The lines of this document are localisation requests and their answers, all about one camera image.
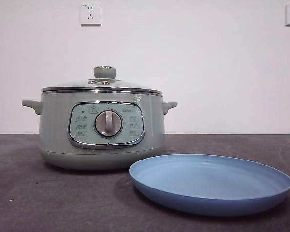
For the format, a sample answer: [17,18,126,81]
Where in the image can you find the glass lid with green knob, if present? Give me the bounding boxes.
[41,65,164,94]

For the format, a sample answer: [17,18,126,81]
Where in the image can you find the blue round plate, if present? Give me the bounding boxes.
[129,153,290,217]

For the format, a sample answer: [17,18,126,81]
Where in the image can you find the pale green electric steamer pot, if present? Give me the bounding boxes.
[21,89,178,171]

